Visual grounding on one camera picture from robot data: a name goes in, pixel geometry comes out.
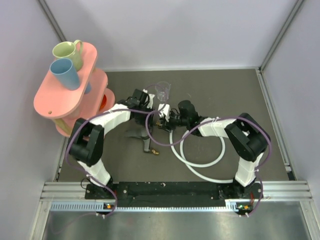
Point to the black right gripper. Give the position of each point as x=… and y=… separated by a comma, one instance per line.
x=168, y=125

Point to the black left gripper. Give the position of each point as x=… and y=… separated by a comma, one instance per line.
x=149, y=120

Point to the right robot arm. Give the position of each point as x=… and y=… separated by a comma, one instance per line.
x=247, y=137

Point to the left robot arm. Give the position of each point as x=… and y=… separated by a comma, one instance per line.
x=86, y=141

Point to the clear plastic cup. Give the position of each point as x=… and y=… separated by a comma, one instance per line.
x=162, y=89

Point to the orange object on shelf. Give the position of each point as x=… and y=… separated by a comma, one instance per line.
x=103, y=102

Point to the pink three-tier shelf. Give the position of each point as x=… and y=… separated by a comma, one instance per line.
x=55, y=102

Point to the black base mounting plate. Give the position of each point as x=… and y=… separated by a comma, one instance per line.
x=178, y=194

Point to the blue plastic cup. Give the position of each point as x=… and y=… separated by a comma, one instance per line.
x=64, y=71

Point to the green ceramic mug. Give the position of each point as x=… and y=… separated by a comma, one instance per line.
x=70, y=50

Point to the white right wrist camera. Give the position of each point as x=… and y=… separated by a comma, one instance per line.
x=164, y=111

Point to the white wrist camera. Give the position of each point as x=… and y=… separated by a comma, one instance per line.
x=164, y=111
x=149, y=100

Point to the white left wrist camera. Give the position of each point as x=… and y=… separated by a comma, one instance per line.
x=149, y=100

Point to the grey slotted cable duct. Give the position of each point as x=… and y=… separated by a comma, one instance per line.
x=69, y=206

